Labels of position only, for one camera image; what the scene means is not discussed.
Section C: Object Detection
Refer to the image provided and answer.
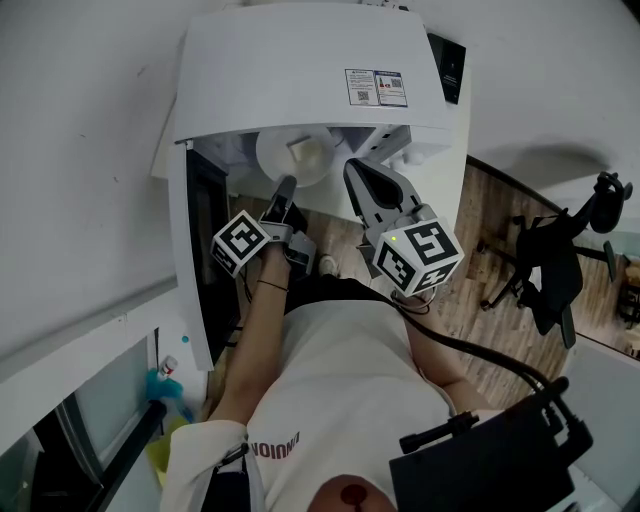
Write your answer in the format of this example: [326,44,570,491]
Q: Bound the thick black cable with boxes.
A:
[389,294,596,447]

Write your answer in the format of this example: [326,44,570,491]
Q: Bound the black shoulder strap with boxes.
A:
[199,439,252,512]

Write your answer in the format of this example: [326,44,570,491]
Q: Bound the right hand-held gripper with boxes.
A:
[344,158,467,299]

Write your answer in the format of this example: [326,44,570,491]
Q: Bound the person's left forearm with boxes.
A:
[207,244,294,427]

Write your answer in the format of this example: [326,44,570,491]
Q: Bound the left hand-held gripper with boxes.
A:
[209,175,319,279]

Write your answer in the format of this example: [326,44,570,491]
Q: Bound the yellow bag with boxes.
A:
[144,417,192,487]

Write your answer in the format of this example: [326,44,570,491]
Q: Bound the black framed glass door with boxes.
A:
[0,329,169,512]

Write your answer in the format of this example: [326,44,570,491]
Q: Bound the person's white shirt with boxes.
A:
[159,299,459,512]

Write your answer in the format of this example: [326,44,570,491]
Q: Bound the black electronics box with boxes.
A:
[388,377,596,512]

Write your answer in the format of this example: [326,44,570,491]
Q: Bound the black office chair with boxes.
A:
[477,171,634,351]

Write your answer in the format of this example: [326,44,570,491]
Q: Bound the person's black shorts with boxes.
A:
[283,276,397,317]

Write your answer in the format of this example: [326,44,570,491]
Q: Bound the white round plate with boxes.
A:
[254,127,337,189]

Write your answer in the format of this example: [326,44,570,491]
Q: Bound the white microwave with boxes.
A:
[167,2,456,372]

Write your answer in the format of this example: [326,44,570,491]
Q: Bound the person's right forearm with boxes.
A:
[394,293,494,412]

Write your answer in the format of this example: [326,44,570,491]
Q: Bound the black flat box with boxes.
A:
[427,32,468,106]

